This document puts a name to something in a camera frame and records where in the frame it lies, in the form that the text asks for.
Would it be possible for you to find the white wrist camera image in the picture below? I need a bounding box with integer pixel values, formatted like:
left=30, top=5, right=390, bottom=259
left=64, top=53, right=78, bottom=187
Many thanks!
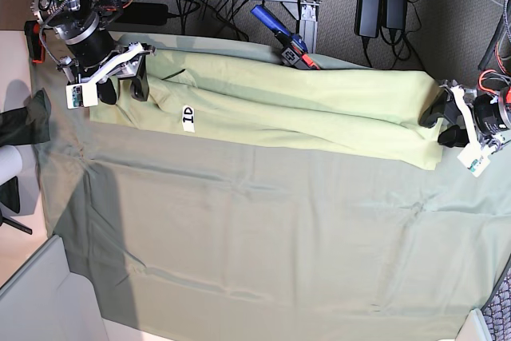
left=458, top=144, right=493, bottom=177
left=65, top=83, right=98, bottom=109

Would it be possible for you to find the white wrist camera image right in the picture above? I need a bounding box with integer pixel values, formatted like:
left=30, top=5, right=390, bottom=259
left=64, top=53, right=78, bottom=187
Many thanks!
left=458, top=144, right=493, bottom=177

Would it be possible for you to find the patterned grey basket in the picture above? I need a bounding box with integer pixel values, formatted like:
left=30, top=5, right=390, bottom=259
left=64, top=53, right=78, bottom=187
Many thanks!
left=481, top=266, right=510, bottom=341

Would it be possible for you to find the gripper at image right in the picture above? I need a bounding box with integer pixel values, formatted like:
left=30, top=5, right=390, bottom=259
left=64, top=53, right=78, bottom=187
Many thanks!
left=418, top=81, right=501, bottom=156

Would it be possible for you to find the grey-green table cloth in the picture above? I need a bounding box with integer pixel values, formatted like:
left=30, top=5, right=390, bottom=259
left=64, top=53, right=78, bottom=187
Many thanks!
left=27, top=30, right=511, bottom=341

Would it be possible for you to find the white box left bottom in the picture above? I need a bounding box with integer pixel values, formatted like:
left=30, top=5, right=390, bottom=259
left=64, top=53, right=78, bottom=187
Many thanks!
left=1, top=236, right=108, bottom=340

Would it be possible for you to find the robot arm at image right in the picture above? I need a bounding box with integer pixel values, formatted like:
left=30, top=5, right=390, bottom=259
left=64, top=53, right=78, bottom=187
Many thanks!
left=438, top=52, right=510, bottom=156

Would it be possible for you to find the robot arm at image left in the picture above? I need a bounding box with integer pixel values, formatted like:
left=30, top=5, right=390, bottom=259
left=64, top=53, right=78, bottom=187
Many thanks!
left=25, top=0, right=315, bottom=109

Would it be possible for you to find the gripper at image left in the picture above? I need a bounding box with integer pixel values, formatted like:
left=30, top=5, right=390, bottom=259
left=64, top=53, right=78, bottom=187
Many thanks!
left=57, top=42, right=156, bottom=105

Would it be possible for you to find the blue orange clamp centre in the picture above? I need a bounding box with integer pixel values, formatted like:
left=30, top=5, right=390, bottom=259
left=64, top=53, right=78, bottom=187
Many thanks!
left=251, top=5, right=320, bottom=70

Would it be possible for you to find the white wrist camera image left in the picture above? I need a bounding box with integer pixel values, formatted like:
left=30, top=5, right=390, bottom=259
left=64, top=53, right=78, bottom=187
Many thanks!
left=65, top=83, right=98, bottom=109

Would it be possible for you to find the aluminium frame post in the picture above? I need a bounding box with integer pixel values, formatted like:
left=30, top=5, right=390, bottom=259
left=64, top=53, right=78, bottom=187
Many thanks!
left=281, top=0, right=322, bottom=54

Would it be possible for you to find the black power adapter left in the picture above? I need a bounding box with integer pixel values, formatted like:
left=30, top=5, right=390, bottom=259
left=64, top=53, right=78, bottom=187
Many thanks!
left=115, top=2, right=169, bottom=26

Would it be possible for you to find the white cylinder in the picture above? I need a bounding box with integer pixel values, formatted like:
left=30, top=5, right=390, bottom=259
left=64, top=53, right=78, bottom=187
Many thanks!
left=0, top=145, right=23, bottom=185

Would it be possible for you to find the dark green hanging cloth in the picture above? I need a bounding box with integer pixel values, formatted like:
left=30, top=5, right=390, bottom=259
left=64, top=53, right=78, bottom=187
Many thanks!
left=0, top=89, right=51, bottom=146

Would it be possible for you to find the black power brick pair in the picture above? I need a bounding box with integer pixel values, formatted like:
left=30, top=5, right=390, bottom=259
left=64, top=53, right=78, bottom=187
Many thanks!
left=355, top=0, right=407, bottom=38

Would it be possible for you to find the yellow-green T-shirt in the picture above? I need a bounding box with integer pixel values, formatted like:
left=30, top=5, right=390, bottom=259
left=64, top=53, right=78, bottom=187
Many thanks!
left=89, top=50, right=442, bottom=170

